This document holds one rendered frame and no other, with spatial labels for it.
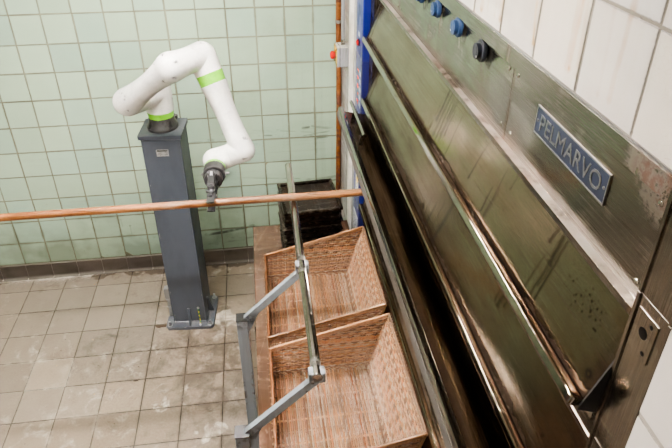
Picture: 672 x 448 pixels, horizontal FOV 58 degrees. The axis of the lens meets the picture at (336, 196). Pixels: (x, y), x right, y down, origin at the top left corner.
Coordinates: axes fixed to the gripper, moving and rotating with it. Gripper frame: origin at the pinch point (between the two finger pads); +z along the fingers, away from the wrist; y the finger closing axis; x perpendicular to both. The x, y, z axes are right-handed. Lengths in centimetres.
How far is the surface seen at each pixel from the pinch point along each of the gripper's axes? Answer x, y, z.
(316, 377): -33, 2, 90
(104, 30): 57, -35, -119
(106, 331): 74, 119, -62
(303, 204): -38, 29, -40
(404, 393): -64, 39, 68
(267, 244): -20, 61, -54
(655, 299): -70, -76, 153
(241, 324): -10, 25, 43
